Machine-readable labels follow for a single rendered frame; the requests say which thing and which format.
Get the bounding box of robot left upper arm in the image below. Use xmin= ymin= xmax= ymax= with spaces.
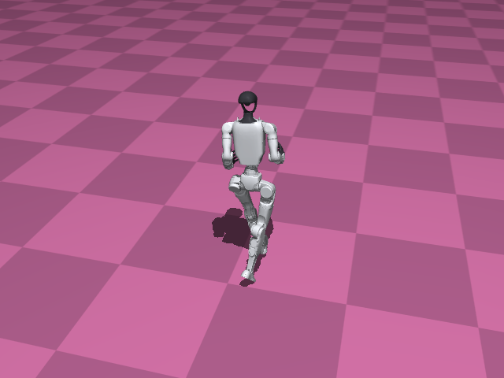
xmin=221 ymin=122 xmax=234 ymax=161

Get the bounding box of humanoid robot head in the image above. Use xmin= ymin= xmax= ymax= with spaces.
xmin=238 ymin=91 xmax=258 ymax=124

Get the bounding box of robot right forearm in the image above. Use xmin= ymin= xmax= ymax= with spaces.
xmin=274 ymin=151 xmax=285 ymax=164

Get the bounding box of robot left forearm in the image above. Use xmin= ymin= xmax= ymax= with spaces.
xmin=222 ymin=153 xmax=234 ymax=170

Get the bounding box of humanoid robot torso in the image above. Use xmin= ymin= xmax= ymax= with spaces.
xmin=232 ymin=117 xmax=266 ymax=192

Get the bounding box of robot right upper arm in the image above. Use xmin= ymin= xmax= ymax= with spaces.
xmin=262 ymin=122 xmax=279 ymax=162

